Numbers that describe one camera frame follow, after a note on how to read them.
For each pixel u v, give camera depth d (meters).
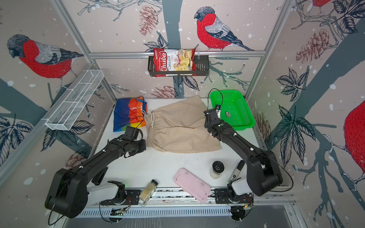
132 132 0.70
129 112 1.09
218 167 0.73
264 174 0.42
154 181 0.76
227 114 1.10
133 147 0.71
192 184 0.76
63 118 0.70
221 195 0.74
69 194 0.40
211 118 0.66
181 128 0.98
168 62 0.88
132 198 0.73
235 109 1.15
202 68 0.95
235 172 0.80
